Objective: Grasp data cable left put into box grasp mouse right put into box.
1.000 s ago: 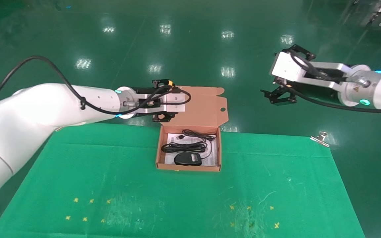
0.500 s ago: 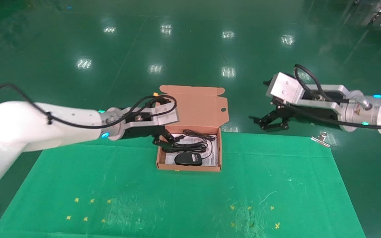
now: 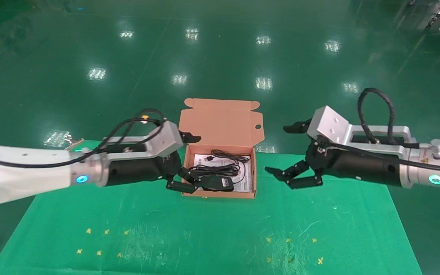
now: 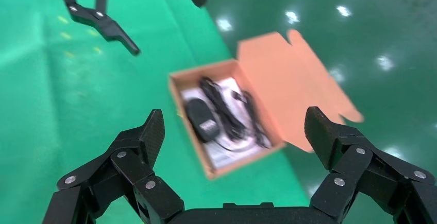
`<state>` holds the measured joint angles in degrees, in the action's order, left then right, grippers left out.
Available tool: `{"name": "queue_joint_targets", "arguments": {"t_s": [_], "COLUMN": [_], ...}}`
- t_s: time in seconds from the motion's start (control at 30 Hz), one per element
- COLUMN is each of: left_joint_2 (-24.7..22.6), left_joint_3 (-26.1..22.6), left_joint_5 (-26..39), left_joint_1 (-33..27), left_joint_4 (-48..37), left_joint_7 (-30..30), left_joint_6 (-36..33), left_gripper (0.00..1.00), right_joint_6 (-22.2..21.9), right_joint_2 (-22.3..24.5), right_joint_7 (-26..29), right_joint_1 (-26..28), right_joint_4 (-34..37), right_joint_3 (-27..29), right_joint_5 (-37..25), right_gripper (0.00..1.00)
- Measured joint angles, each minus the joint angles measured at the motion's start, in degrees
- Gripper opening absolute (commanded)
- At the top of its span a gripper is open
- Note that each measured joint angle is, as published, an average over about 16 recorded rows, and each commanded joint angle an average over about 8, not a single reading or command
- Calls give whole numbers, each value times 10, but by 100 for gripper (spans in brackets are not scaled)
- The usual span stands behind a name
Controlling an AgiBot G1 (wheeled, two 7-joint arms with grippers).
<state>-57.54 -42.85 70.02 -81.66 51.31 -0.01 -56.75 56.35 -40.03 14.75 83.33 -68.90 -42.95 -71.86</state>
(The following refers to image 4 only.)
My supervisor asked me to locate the orange cardboard box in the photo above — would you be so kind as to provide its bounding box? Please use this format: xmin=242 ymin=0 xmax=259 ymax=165
xmin=168 ymin=28 xmax=364 ymax=180

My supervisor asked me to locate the black wired computer mouse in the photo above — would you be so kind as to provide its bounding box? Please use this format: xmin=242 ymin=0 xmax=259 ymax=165
xmin=186 ymin=91 xmax=273 ymax=152

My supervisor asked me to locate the white printed instruction sheet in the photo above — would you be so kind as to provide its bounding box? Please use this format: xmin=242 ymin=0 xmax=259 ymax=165
xmin=180 ymin=77 xmax=271 ymax=170

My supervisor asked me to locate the black data cable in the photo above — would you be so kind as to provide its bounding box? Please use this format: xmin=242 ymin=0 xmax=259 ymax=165
xmin=199 ymin=76 xmax=247 ymax=141

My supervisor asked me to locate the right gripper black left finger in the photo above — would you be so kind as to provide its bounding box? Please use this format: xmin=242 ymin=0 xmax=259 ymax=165
xmin=42 ymin=109 xmax=185 ymax=224

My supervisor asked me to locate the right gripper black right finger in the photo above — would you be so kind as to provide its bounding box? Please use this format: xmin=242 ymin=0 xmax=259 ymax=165
xmin=304 ymin=106 xmax=437 ymax=224

